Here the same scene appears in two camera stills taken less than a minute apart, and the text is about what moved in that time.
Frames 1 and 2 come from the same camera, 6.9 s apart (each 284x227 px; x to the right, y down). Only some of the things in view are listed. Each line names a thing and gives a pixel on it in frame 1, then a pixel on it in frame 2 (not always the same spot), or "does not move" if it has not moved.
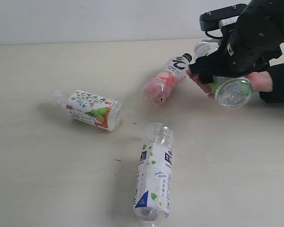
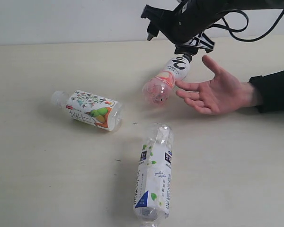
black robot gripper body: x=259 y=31 -> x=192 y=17
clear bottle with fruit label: x=105 y=114 does not move
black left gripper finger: x=207 y=67 -> x=156 y=16
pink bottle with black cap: x=156 y=92 does not move
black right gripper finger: x=263 y=64 -> x=191 y=47
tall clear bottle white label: x=152 y=191 does not move
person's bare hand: x=206 y=87 -> x=222 y=94
